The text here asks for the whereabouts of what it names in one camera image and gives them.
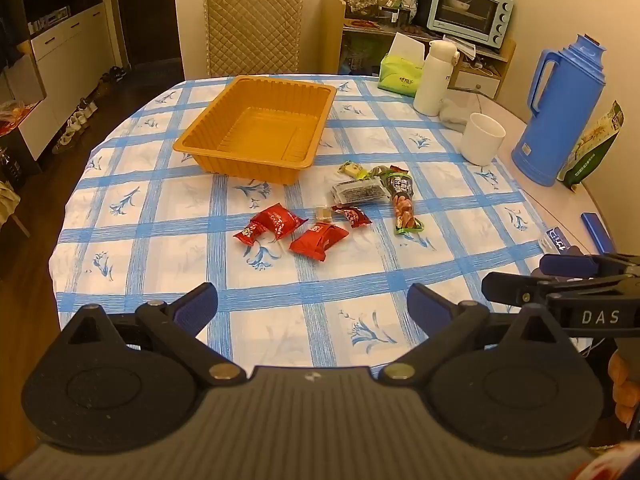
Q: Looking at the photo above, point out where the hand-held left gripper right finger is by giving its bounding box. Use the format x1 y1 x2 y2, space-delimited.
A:
377 283 581 387

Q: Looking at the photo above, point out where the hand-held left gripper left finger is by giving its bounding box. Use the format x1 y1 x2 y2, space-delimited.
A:
62 282 247 387

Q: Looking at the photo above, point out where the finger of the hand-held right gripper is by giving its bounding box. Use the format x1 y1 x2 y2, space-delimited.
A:
539 252 640 283
481 271 640 307

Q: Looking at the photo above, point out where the small red sawtooth-edged packet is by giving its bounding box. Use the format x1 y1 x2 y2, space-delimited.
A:
332 205 372 229

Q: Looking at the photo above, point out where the large red snack packet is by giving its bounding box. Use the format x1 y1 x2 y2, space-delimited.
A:
289 221 349 262
250 203 309 239

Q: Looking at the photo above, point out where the clear black snack packet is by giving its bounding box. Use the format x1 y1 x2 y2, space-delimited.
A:
331 180 388 207

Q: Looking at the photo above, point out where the yellow green candy packet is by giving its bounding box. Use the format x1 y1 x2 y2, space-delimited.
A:
338 161 371 180

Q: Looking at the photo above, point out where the orange plastic tray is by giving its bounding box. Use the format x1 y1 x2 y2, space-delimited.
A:
172 75 338 185

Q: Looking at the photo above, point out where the person's right hand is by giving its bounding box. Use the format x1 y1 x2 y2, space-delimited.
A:
609 349 640 430

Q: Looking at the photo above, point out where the small blue white pack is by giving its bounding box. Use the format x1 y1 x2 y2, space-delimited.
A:
540 225 573 256

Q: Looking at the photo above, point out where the blue box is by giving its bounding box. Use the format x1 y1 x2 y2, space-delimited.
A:
580 212 616 256

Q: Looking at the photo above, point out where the blue white checked tablecloth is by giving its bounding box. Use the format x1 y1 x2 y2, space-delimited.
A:
48 76 608 381

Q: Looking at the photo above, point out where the green food bag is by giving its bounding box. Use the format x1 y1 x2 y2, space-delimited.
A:
557 100 626 193

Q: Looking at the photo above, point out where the blue thermos jug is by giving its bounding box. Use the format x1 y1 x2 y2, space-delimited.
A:
511 34 608 187

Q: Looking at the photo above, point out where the person's red patterned clothing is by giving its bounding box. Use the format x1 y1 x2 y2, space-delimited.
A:
570 437 640 480

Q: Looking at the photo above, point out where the white cup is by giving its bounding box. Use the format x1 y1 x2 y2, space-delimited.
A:
460 112 507 167

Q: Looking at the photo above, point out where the grey cloth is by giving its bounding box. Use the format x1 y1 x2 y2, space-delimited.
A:
439 97 473 133

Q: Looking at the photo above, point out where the small white drawer box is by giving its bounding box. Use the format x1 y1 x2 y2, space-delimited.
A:
452 67 501 98

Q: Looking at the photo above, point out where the white thermos bottle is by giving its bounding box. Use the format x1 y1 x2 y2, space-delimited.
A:
413 39 461 117

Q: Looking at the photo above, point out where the row of shoes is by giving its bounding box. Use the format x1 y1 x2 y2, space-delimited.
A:
52 65 126 156

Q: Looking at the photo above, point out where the green tissue box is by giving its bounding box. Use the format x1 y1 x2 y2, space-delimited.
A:
377 31 427 100

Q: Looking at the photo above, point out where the light blue toaster oven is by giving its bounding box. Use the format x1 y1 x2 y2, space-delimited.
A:
425 0 515 50

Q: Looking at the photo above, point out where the white cabinet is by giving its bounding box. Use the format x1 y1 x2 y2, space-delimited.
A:
20 0 131 161

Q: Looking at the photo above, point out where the quilted beige chair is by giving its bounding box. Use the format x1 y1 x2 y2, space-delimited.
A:
203 0 304 80

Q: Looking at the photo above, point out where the wooden shelf unit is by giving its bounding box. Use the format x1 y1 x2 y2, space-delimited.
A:
320 0 517 101

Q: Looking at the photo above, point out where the dark door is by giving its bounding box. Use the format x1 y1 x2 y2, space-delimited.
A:
100 0 186 68

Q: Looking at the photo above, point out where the row of books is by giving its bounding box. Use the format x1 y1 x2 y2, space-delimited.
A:
27 5 71 36

